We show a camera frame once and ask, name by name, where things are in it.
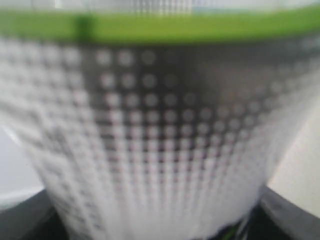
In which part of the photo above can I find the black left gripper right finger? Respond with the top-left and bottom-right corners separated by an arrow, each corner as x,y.
247,187 -> 320,240

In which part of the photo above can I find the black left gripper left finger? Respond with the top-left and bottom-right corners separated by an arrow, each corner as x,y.
0,190 -> 70,240

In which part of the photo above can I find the clear plastic water bottle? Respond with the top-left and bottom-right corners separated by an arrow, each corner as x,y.
0,0 -> 320,240

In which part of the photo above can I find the white plastic tray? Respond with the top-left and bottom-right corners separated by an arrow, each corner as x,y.
0,125 -> 44,211

